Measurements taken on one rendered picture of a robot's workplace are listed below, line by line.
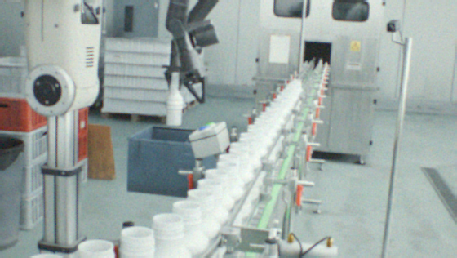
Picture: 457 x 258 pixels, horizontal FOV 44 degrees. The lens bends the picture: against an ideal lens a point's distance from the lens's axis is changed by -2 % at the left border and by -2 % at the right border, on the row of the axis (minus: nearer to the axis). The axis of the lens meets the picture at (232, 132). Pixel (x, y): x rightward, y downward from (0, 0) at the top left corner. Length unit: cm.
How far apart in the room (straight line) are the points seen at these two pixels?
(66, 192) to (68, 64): 40
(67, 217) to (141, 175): 52
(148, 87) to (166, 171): 608
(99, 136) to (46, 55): 342
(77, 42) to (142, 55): 660
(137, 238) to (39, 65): 119
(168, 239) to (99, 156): 454
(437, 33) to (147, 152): 1013
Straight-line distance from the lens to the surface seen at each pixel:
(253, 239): 91
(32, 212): 409
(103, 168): 525
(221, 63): 1209
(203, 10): 219
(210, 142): 157
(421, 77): 1201
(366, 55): 635
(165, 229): 68
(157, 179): 229
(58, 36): 172
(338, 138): 644
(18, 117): 391
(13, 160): 360
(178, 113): 233
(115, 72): 846
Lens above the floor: 139
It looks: 10 degrees down
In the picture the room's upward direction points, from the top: 3 degrees clockwise
